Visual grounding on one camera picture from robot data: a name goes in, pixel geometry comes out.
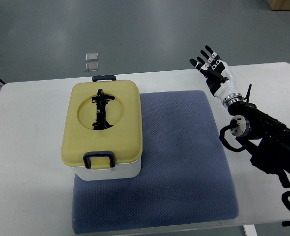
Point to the white storage box base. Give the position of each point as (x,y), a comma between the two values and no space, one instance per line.
(128,170)

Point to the dark blue latch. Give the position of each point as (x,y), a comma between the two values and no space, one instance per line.
(101,154)
(103,78)

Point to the dark blue rear latch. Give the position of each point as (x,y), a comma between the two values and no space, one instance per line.
(103,78)

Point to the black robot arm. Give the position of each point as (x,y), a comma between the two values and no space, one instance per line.
(264,137)

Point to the brown cardboard box corner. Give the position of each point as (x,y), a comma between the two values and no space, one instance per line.
(279,5)

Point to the clear floor plate upper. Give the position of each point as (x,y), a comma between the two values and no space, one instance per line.
(92,56)

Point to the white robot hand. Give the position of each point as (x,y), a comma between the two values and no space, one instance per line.
(220,79)

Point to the yellow storage box lid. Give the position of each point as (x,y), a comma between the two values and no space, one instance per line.
(124,139)

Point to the blue grey cushion mat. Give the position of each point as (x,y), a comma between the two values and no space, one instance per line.
(184,178)

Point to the dark blue front latch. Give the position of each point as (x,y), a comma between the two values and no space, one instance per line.
(101,154)

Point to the white table leg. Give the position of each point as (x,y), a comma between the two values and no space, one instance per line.
(250,230)

